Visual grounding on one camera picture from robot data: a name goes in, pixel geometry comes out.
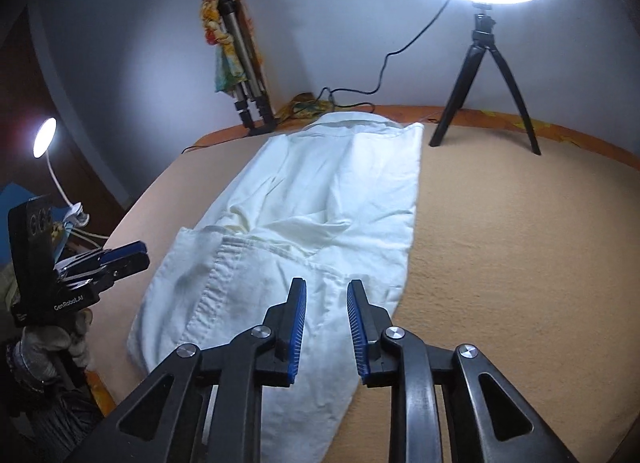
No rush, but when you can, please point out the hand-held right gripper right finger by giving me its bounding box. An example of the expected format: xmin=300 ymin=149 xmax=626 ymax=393
xmin=346 ymin=279 xmax=581 ymax=463

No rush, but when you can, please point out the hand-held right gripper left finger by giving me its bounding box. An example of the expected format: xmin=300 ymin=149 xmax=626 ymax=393
xmin=65 ymin=277 xmax=308 ymax=463

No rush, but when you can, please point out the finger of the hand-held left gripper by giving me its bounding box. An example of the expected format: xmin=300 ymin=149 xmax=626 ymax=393
xmin=55 ymin=254 xmax=151 ymax=295
xmin=58 ymin=240 xmax=148 ymax=275

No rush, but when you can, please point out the white shirt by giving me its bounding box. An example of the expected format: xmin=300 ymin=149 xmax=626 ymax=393
xmin=126 ymin=110 xmax=427 ymax=450

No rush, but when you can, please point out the person's left hand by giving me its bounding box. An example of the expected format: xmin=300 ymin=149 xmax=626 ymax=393
xmin=11 ymin=309 xmax=95 ymax=386

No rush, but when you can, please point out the blue board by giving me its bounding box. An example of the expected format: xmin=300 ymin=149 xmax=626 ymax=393
xmin=0 ymin=182 xmax=32 ymax=246

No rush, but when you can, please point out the white clip desk lamp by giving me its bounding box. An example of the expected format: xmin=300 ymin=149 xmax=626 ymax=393
xmin=32 ymin=117 xmax=92 ymax=235

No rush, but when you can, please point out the beige blanket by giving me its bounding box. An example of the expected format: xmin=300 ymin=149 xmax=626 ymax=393
xmin=87 ymin=113 xmax=640 ymax=463

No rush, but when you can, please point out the colourful patterned cloth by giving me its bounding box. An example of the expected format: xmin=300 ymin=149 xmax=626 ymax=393
xmin=200 ymin=0 xmax=262 ymax=94

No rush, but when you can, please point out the folded silver tripod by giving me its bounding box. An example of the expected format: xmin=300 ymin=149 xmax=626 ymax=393
xmin=217 ymin=0 xmax=279 ymax=136

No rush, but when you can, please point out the yellow green crumpled cloth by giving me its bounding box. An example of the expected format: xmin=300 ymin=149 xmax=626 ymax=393
xmin=276 ymin=92 xmax=337 ymax=122

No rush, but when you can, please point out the small black tripod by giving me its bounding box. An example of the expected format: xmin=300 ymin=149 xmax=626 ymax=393
xmin=428 ymin=2 xmax=544 ymax=156

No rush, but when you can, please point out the black ring light cable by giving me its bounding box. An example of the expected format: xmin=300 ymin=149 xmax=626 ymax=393
xmin=280 ymin=0 xmax=454 ymax=120

